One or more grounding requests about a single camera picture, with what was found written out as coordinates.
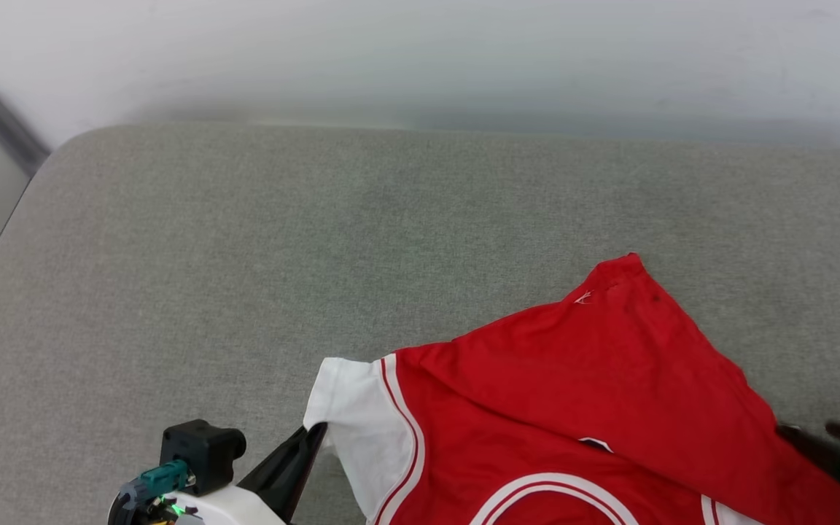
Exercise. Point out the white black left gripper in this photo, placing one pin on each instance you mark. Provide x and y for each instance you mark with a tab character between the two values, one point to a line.
230	507

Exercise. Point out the teal left camera connector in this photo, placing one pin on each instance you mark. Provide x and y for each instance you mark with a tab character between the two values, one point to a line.
165	479

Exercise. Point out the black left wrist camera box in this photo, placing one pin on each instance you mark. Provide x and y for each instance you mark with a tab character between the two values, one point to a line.
201	452

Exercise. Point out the red basketball jersey white trim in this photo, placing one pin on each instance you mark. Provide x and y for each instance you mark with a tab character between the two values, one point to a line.
573	379

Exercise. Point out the grey metal rail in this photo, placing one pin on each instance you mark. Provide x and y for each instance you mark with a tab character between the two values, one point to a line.
4	124

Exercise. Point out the grey fabric sofa cushion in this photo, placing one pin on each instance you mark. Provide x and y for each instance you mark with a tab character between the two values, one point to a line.
245	255

